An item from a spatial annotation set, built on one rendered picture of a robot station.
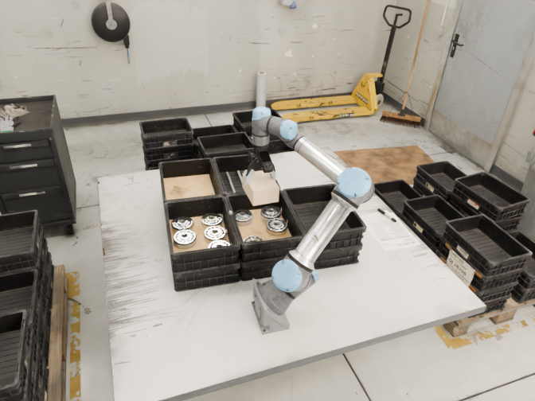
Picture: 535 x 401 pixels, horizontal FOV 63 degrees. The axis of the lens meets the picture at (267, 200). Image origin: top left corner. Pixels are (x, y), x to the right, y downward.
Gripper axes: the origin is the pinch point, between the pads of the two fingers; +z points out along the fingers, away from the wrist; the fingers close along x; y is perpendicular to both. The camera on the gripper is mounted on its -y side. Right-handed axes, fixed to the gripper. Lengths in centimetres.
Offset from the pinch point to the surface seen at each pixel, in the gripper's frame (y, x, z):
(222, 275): -17.5, 23.0, 33.7
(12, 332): 2, 116, 60
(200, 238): 2.8, 28.3, 26.7
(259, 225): 4.1, -1.6, 26.7
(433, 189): 60, -162, 69
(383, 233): -6, -70, 40
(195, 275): -17.6, 35.1, 30.1
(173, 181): 56, 31, 27
